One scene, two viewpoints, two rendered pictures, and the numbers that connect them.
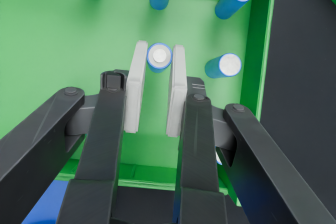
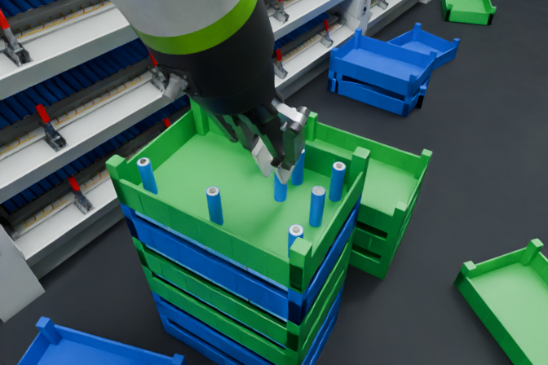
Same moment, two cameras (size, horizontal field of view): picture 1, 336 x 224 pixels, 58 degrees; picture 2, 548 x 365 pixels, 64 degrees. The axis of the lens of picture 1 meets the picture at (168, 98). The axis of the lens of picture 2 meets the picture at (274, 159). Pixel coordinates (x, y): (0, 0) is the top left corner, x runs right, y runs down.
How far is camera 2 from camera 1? 43 cm
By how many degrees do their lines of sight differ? 51
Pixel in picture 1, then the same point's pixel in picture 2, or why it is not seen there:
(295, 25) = (449, 350)
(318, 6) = (479, 341)
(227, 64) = (316, 190)
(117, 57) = (257, 197)
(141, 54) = not seen: hidden behind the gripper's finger
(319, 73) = not seen: outside the picture
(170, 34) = (296, 197)
